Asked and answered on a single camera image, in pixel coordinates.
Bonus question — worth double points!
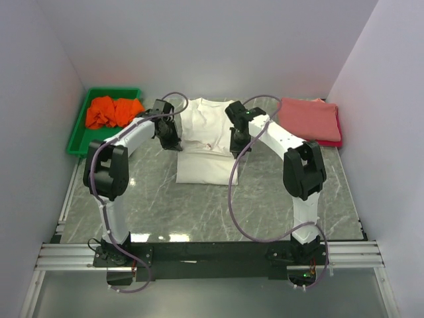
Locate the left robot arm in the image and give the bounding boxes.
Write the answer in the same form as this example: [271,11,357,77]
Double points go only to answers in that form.
[83,99,182,266]

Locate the orange t-shirt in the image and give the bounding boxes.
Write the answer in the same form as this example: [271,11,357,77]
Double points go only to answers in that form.
[85,96,145,130]

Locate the green plastic tray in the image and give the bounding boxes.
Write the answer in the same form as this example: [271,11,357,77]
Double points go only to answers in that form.
[68,87,142,156]

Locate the white printed t-shirt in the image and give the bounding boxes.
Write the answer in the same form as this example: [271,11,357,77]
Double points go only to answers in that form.
[176,98,235,186]

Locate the black base beam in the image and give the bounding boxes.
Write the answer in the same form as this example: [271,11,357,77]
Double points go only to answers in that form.
[93,240,327,286]

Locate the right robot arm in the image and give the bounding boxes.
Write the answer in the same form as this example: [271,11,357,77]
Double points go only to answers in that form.
[225,101,327,264]

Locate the folded pink t-shirt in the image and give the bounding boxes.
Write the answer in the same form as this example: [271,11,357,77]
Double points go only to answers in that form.
[278,97,343,142]

